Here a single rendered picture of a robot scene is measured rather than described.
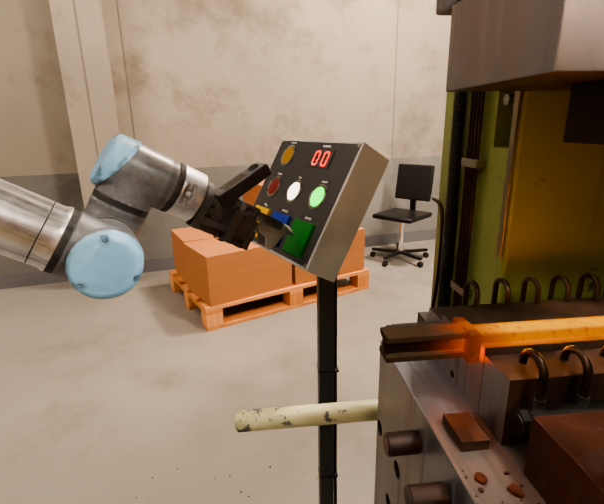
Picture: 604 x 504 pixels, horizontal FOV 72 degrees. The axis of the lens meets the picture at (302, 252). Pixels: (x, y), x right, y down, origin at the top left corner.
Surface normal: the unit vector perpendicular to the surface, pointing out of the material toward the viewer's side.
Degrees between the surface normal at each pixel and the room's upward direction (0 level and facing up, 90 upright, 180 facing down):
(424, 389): 0
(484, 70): 90
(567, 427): 0
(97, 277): 93
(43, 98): 90
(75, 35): 90
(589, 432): 0
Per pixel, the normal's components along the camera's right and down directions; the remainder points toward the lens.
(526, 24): -0.99, 0.05
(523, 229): 0.10, 0.29
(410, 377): -0.02, -0.96
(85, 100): 0.31, 0.27
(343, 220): 0.51, 0.24
